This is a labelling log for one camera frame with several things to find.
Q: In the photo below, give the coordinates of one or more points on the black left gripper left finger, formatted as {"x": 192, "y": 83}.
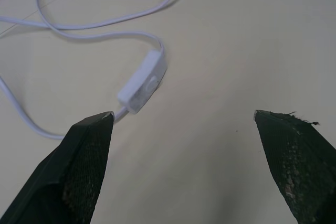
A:
{"x": 65, "y": 171}

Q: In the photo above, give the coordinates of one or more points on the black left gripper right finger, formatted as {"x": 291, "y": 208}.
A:
{"x": 302, "y": 166}

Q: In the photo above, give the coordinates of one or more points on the white inline cable switch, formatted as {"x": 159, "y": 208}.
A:
{"x": 144, "y": 82}

